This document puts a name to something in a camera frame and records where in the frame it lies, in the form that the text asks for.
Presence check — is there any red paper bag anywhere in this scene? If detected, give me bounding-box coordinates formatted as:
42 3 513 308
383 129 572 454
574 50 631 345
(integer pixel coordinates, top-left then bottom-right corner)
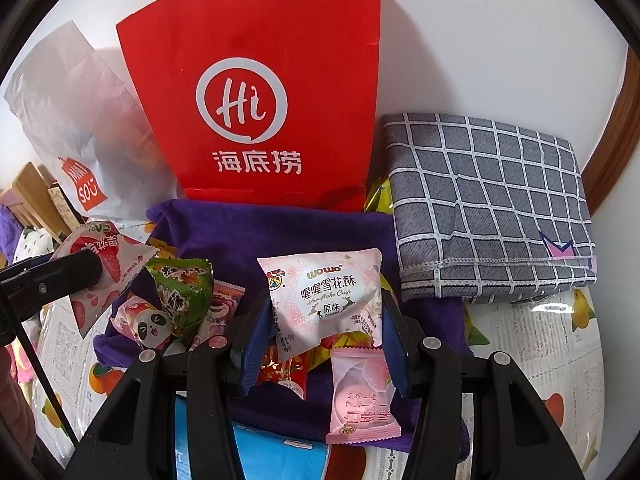
116 0 383 211

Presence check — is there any fruit print tablecloth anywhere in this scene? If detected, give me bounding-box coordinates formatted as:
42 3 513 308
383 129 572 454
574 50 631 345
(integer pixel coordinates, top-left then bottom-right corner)
30 285 613 480

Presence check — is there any green snack packet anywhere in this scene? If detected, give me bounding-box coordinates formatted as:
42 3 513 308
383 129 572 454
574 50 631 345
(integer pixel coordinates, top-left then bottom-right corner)
145 256 213 343

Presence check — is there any blue tissue pack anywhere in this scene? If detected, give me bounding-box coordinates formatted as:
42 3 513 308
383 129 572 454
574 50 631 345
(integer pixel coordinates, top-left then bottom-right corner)
172 390 341 480

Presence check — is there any pale pink snowflake snack packet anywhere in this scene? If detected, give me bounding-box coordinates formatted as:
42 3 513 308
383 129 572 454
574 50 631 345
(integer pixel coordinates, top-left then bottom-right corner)
256 247 385 361

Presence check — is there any purple plush toy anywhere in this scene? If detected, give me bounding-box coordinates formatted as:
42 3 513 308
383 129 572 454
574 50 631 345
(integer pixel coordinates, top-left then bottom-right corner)
0 207 18 261

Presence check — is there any pink peach snack packet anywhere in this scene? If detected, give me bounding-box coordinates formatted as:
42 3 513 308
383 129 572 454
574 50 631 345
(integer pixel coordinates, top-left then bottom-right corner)
325 345 403 445

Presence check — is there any yellow snack packet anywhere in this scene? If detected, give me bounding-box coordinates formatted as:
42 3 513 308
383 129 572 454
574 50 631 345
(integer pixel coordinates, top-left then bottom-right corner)
364 175 396 226

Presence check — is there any grey plaid folded cloth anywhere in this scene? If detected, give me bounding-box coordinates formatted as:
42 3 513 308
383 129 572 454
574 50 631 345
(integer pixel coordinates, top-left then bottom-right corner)
381 112 598 306

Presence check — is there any white strawberry snack packet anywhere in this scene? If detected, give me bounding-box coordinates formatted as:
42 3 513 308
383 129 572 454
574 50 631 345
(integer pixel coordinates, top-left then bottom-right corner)
50 221 161 339

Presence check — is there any white spotted plush toy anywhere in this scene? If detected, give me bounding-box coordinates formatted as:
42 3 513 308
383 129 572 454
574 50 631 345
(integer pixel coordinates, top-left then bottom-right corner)
12 227 63 266

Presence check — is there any brown wooden door frame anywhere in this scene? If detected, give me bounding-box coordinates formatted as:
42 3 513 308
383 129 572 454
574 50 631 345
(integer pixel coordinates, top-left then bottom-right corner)
582 50 631 211

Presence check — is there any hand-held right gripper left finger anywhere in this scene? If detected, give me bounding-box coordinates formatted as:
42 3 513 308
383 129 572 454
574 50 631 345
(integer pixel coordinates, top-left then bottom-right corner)
62 300 273 480

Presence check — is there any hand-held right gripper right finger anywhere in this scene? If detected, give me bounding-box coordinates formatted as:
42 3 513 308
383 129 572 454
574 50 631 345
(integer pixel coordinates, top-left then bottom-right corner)
382 295 566 480

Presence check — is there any white plastic shopping bag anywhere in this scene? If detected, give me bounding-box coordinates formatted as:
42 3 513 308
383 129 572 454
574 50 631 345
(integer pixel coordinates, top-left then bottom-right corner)
2 20 181 223

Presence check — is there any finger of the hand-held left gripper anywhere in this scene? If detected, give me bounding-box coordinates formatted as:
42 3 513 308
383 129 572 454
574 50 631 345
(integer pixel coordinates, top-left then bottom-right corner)
0 249 104 321
0 255 61 282

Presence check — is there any purple towel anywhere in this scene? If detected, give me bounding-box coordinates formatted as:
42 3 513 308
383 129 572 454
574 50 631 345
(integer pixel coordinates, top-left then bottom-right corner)
92 199 473 453

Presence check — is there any wooden headboard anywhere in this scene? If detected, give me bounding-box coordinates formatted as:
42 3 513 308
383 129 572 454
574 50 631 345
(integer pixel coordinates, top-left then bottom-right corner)
0 161 61 231

